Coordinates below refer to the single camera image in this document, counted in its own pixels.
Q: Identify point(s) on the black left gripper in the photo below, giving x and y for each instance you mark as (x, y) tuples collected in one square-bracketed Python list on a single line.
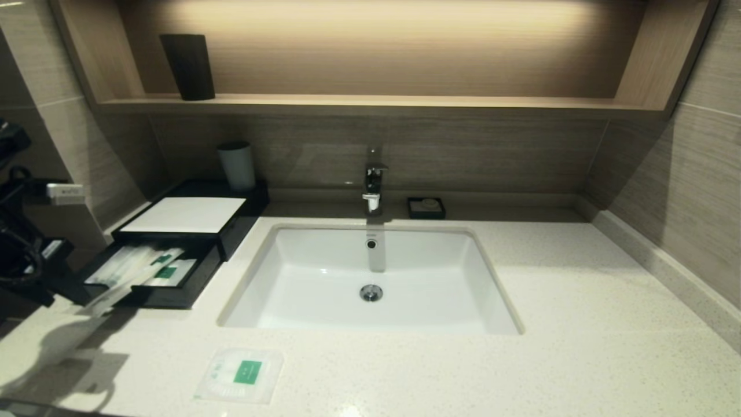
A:
[(29, 255)]

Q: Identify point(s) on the long frosted toothbrush packet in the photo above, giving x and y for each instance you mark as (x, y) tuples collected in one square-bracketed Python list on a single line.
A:
[(139, 269)]

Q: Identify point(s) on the square frosted packet green label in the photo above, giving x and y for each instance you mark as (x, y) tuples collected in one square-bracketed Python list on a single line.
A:
[(243, 373)]

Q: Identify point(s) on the black box white ribbed top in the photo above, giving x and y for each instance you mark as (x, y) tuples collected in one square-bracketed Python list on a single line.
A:
[(185, 214)]

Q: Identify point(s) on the frosted packet green characters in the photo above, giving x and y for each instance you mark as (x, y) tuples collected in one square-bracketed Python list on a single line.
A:
[(116, 266)]

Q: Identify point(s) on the frosted vanity kit packet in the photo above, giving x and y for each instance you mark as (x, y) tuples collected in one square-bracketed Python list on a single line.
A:
[(176, 272)]

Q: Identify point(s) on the pale grey cup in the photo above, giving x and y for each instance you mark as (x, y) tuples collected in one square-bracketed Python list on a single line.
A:
[(237, 168)]

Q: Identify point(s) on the dark tapered cup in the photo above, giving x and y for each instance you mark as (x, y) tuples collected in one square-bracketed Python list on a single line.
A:
[(187, 67)]

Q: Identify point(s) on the chrome drain stopper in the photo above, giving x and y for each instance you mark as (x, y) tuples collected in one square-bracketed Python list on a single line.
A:
[(371, 293)]

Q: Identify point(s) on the chrome faucet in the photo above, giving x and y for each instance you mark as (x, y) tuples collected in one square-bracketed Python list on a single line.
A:
[(374, 180)]

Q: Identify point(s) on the black soap dish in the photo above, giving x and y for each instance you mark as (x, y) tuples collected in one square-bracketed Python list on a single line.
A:
[(412, 213)]

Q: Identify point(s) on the white ceramic sink basin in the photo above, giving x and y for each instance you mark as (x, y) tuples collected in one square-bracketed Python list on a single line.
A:
[(434, 289)]

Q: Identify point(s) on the round pale soap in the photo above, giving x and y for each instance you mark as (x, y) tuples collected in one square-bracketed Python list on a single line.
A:
[(429, 204)]

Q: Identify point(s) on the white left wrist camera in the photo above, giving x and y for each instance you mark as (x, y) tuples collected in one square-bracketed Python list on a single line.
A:
[(65, 193)]

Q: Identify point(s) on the wooden wall shelf niche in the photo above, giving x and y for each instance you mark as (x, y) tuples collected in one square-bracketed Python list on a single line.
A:
[(376, 104)]

